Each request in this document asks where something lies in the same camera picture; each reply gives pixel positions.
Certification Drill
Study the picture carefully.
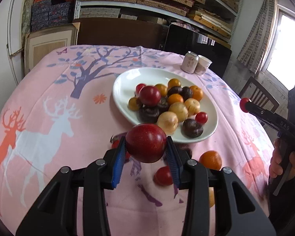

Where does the orange yellow tomato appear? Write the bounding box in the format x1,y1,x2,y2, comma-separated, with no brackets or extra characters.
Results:
154,84,168,97

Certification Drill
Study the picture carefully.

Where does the striped yellow round fruit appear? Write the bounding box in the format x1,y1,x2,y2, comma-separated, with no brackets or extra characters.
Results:
184,98,200,117

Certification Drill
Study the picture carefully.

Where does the small orange fruit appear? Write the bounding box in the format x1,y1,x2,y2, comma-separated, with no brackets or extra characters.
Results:
167,93,184,105

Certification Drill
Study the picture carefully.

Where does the pink deer tablecloth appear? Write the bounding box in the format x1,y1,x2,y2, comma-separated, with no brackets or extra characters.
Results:
0,45,273,233

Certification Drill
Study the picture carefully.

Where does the framed picture leaning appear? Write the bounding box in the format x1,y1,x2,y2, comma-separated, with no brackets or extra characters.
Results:
24,22,80,75

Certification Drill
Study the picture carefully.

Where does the red cherry tomato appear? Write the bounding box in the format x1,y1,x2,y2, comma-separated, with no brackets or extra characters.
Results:
195,112,208,125

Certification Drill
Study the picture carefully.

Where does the pink drink can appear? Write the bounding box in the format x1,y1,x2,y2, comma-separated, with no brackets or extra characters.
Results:
181,51,199,74

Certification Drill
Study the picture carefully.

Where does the window with white frame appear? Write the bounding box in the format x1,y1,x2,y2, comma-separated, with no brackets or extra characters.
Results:
261,5,295,90

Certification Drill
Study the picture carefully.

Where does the yellow-green round fruit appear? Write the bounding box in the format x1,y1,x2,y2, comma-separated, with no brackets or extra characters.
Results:
157,111,179,135

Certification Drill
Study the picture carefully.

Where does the black glossy panel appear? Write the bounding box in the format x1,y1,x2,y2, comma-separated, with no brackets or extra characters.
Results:
164,24,232,77

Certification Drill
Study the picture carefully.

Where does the large orange mandarin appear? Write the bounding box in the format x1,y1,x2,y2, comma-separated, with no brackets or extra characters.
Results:
190,85,204,102

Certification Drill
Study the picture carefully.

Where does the dark wooden chair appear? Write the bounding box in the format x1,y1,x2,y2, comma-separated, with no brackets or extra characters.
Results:
239,76,279,112

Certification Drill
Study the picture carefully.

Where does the orange yellow passion fruit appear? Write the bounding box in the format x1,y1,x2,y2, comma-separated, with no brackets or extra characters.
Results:
199,150,222,171

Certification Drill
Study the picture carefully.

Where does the striped yellow melon fruit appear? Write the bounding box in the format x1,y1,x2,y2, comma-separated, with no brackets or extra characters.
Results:
168,102,189,123

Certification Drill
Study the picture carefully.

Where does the right hand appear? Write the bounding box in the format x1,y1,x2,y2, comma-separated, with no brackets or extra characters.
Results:
268,138,295,179

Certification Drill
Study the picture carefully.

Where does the metal storage shelf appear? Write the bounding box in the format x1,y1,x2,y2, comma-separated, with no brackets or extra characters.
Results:
74,0,243,42

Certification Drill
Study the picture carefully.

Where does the white oval plate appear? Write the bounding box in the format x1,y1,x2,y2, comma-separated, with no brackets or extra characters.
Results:
112,68,218,143

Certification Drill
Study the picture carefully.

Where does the dark purple passion fruit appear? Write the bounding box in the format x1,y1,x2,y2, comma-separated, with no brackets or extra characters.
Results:
180,86,193,101

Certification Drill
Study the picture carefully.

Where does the white paper cup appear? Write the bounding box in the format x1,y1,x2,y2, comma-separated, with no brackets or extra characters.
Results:
195,55,212,76

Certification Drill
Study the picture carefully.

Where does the green orange mandarin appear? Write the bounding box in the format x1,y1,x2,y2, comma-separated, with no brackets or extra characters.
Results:
167,78,181,89

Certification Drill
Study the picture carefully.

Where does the dark wrinkled passion fruit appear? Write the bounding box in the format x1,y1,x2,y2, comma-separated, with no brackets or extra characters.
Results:
167,86,182,97

